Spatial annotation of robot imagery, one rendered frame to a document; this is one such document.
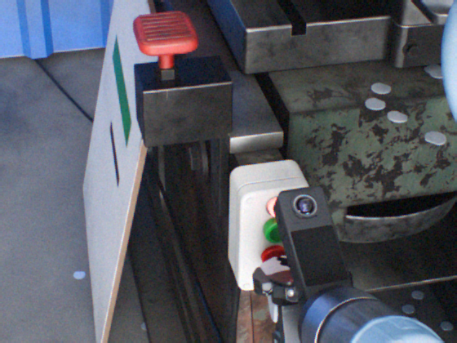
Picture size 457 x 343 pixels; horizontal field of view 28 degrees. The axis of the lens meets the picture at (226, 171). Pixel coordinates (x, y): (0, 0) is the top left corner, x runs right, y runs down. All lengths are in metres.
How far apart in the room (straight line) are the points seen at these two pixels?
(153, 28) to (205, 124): 0.12
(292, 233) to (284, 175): 0.14
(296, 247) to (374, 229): 0.48
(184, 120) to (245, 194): 0.11
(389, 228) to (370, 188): 0.18
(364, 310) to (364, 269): 0.62
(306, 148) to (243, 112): 0.09
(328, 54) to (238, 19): 0.12
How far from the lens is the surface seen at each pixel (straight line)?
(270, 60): 1.07
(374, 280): 1.30
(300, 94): 1.04
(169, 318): 1.62
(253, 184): 0.93
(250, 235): 0.95
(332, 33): 1.08
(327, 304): 0.74
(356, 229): 1.27
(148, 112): 0.94
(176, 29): 0.93
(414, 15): 1.08
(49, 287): 1.75
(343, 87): 1.06
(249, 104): 1.03
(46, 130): 2.17
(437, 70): 1.12
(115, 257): 1.47
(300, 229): 0.81
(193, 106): 0.95
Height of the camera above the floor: 1.18
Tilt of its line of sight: 36 degrees down
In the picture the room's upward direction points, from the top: 1 degrees clockwise
